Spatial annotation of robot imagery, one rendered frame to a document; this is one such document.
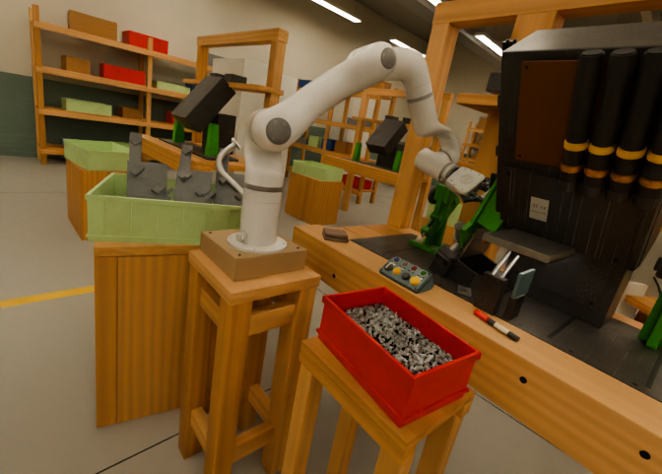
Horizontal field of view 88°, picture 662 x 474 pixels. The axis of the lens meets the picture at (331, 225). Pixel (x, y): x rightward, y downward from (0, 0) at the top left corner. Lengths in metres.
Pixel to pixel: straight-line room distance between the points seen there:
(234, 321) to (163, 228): 0.55
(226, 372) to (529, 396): 0.79
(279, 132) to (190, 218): 0.59
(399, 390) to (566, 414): 0.38
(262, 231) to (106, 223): 0.61
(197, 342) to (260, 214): 0.53
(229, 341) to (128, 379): 0.73
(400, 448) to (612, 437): 0.42
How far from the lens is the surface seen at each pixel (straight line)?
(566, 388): 0.94
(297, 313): 1.17
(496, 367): 0.98
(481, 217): 1.19
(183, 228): 1.43
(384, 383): 0.76
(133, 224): 1.44
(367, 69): 1.11
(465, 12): 1.81
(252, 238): 1.08
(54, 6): 7.53
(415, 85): 1.26
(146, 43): 7.21
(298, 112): 1.03
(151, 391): 1.79
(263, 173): 1.04
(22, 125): 7.46
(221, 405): 1.22
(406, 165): 1.80
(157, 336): 1.62
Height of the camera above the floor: 1.32
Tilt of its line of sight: 16 degrees down
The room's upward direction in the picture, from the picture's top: 10 degrees clockwise
